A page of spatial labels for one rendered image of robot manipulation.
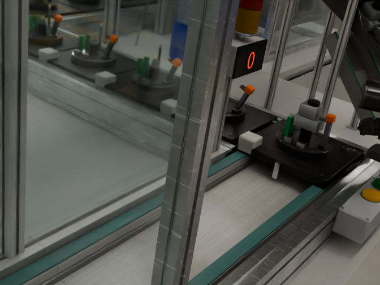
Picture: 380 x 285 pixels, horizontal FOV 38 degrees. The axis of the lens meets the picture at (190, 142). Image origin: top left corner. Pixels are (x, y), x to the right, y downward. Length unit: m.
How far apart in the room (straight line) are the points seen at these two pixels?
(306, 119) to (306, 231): 0.36
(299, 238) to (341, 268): 0.17
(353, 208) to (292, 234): 0.19
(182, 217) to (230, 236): 0.58
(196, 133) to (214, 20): 0.10
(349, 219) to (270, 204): 0.17
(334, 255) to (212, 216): 0.28
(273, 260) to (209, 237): 0.16
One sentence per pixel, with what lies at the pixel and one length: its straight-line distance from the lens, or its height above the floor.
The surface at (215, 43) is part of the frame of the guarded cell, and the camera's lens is 0.47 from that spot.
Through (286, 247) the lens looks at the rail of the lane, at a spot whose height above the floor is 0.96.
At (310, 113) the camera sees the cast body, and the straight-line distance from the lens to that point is 1.37.
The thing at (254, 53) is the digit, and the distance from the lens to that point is 1.23.
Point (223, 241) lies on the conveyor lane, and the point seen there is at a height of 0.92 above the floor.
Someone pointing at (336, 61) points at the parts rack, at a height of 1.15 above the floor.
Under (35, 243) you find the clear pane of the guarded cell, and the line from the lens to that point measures 0.42.
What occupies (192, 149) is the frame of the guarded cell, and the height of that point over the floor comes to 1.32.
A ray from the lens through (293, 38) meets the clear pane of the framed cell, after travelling 2.65.
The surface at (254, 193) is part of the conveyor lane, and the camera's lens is 1.28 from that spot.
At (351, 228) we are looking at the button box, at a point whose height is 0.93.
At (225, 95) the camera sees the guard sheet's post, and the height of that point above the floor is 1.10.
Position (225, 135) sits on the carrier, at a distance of 1.40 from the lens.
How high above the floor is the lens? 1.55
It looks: 26 degrees down
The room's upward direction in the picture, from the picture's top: 9 degrees clockwise
